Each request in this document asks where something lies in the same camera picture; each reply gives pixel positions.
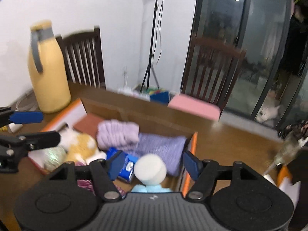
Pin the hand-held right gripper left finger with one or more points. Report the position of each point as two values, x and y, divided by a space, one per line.
115 164

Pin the yellow thermos jug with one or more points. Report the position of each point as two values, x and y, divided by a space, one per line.
50 81

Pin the dark wooden chair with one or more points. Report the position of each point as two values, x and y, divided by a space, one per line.
81 53
211 72

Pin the blue box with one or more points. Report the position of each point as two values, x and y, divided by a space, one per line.
160 97

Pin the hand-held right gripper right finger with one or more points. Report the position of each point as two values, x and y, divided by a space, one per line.
192 164

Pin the brown layered sponge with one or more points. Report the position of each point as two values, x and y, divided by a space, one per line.
86 125

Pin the red cardboard box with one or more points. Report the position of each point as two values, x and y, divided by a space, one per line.
144 118

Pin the orange torn wrapper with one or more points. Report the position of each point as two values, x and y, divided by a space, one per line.
285 175

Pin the clear plastic bag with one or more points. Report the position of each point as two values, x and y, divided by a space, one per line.
55 157

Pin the blue tissue packet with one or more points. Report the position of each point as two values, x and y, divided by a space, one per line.
128 166

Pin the white charger adapter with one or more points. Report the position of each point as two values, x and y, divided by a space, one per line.
15 127

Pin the purple knitted cloth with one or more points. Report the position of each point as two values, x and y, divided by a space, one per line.
163 149

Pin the lilac fluffy cloth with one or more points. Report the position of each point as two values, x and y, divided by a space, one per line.
118 134

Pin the purple satin scrunchie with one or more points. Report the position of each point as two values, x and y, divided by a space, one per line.
84 185

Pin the clear glass cup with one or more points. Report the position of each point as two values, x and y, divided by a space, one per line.
286 151

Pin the pink seat cushion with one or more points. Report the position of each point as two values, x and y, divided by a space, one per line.
195 107

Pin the yellow spotted plush toy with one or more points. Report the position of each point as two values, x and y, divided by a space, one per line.
81 144

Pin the studio light on stand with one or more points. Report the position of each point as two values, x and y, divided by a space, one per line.
154 28

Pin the black monitor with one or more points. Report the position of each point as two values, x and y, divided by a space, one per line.
302 185

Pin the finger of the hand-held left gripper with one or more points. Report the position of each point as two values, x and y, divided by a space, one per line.
43 139
26 117

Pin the white cat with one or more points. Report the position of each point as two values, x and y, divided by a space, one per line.
267 114

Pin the sliding glass door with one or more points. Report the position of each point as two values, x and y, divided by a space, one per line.
259 41

